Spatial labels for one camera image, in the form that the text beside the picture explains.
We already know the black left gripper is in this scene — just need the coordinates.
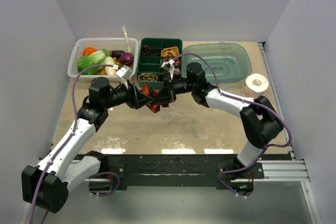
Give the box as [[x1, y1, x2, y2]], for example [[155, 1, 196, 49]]
[[103, 78, 153, 110]]

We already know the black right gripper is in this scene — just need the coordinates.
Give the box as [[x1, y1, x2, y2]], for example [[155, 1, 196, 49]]
[[151, 76, 195, 105]]

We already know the orange navy striped tie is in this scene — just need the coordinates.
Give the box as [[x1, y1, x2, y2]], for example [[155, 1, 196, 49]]
[[141, 84, 161, 114]]

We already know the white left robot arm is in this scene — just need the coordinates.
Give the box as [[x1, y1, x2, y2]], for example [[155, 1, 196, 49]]
[[22, 77, 153, 213]]

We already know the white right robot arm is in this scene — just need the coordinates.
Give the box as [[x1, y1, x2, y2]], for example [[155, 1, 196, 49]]
[[151, 62, 284, 178]]

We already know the white toilet paper roll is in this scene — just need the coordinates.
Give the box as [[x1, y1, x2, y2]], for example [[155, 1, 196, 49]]
[[243, 73, 269, 98]]

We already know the brown swirl rolled tie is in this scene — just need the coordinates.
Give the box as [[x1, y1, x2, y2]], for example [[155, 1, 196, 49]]
[[138, 73, 158, 82]]

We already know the dark patterned rolled tie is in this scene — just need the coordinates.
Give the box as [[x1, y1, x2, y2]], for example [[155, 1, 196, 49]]
[[160, 57, 181, 66]]

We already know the white radish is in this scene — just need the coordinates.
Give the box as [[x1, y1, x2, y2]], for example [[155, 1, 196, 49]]
[[104, 56, 116, 75]]

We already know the purple onion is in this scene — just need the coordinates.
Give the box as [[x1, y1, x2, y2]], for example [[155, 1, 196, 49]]
[[119, 52, 134, 66]]

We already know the green compartment box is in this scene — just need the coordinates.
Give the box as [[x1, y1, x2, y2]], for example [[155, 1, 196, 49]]
[[135, 37, 183, 90]]

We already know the tan rolled tie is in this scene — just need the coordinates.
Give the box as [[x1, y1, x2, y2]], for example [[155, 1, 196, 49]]
[[161, 46, 180, 57]]

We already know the black orange rolled tie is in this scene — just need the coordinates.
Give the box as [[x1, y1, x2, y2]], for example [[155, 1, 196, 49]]
[[141, 45, 161, 56]]

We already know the dark eggplant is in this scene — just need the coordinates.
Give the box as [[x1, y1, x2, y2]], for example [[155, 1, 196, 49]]
[[111, 50, 125, 58]]

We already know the green lettuce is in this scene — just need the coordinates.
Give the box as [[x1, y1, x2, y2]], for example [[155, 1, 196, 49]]
[[77, 49, 112, 75]]

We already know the white plastic basket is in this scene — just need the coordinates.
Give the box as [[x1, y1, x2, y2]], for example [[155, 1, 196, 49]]
[[67, 38, 139, 80]]

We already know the orange pumpkin toy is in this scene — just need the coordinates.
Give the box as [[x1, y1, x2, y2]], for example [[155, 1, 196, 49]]
[[82, 47, 97, 56]]

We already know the white scallion stalk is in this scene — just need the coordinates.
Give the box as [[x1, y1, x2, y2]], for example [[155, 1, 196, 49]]
[[121, 26, 132, 53]]

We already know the teal plastic tub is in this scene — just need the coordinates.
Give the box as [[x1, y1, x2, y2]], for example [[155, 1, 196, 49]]
[[181, 43, 251, 85]]

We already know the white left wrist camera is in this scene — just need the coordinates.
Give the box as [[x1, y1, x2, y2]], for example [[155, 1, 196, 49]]
[[115, 66, 133, 82]]

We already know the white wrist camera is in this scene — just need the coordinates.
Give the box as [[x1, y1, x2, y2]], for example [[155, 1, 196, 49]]
[[115, 66, 133, 82], [161, 59, 175, 79]]

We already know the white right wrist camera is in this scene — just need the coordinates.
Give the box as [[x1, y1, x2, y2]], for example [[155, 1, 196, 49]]
[[161, 59, 175, 79]]

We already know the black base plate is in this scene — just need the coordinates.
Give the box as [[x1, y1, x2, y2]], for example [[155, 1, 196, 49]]
[[88, 154, 264, 193]]

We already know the aluminium frame rail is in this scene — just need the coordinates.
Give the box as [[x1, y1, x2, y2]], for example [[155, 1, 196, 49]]
[[257, 41, 322, 224]]

